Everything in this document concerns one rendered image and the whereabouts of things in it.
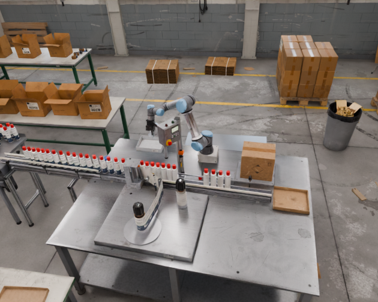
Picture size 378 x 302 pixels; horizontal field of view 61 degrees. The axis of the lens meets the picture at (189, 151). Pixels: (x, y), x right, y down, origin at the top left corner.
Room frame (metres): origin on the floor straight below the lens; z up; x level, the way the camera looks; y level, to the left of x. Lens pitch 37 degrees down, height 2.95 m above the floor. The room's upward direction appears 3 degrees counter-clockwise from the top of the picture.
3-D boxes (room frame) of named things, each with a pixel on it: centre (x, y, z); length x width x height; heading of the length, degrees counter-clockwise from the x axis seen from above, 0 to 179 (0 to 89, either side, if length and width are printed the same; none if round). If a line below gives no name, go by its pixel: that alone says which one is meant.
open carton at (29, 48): (6.11, 2.98, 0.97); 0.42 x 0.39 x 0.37; 166
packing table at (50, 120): (4.02, 2.04, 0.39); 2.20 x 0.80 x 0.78; 79
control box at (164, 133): (2.32, 0.17, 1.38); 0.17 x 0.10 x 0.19; 130
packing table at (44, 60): (6.18, 2.98, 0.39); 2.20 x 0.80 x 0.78; 79
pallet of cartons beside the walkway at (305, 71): (5.59, -2.21, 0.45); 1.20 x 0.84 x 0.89; 170
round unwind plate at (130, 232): (1.68, 0.41, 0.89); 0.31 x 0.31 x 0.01
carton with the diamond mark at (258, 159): (2.34, -0.65, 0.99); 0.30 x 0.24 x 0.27; 75
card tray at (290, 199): (1.95, -0.88, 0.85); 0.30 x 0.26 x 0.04; 75
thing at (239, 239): (2.08, -0.01, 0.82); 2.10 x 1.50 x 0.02; 75
